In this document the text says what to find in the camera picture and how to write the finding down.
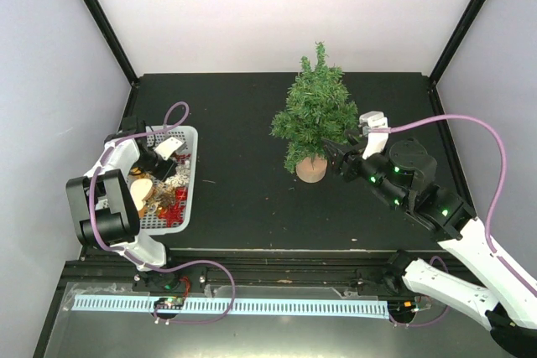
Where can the small green christmas tree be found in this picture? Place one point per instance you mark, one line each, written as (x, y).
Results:
(317, 107)

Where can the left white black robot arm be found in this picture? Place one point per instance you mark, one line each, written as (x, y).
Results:
(102, 208)

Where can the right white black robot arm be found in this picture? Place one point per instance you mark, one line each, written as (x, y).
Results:
(403, 176)

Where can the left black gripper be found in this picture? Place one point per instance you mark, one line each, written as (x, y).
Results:
(169, 169)

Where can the light blue slotted cable duct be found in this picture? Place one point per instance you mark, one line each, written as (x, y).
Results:
(237, 306)

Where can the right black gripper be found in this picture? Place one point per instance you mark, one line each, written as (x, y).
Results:
(350, 158)

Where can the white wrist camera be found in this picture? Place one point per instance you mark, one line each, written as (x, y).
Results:
(168, 147)
(374, 127)

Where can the red gift box ornament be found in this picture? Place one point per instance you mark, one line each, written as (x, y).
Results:
(181, 194)

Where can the white plastic basket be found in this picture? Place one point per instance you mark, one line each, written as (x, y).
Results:
(188, 156)

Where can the pine cone ornament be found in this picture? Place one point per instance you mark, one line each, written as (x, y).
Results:
(165, 200)

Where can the terracotta tree pot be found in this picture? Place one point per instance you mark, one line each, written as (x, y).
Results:
(311, 170)

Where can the white snowflake ornament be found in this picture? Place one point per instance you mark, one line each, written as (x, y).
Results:
(181, 178)

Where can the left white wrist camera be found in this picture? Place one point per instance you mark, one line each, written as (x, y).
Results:
(168, 147)

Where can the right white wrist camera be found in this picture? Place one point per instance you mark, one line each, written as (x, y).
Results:
(374, 127)

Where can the red snowflake ornament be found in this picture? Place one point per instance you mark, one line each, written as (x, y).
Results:
(173, 215)

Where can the wooden slice ornament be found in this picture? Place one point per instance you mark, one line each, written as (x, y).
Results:
(140, 191)

